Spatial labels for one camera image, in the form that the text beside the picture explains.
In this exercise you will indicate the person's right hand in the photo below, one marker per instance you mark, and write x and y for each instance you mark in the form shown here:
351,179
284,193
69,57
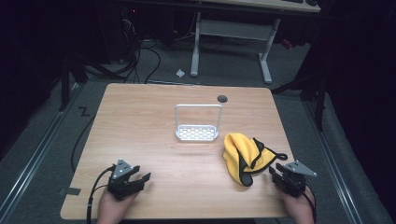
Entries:
300,210

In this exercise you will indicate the black table grommet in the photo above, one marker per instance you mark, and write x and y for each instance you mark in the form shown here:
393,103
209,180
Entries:
222,99

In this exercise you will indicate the white paper scrap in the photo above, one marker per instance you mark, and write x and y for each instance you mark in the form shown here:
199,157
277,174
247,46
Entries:
180,73

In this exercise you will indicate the black metal stand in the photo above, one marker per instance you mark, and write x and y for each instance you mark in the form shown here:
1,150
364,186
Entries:
65,84
320,105

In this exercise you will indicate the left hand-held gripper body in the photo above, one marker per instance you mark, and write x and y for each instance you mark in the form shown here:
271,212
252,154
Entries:
120,185

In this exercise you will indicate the yellow and grey cloth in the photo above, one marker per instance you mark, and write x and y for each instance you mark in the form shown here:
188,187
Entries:
238,155

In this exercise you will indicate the person's left hand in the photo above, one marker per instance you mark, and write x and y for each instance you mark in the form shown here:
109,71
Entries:
112,208

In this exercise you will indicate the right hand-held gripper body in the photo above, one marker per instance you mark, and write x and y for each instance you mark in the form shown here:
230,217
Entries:
294,180

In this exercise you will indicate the small red object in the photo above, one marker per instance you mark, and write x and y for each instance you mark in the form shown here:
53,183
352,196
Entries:
287,44

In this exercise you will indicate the desk with white legs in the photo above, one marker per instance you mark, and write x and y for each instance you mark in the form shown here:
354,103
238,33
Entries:
233,29

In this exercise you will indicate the black zigzag floor tape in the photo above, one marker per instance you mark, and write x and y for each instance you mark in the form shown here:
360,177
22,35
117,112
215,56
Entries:
84,111

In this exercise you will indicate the grey tape strip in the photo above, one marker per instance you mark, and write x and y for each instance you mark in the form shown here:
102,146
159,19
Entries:
72,191

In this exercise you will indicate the metal floor rail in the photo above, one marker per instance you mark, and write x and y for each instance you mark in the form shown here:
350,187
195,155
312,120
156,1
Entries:
37,152
334,168

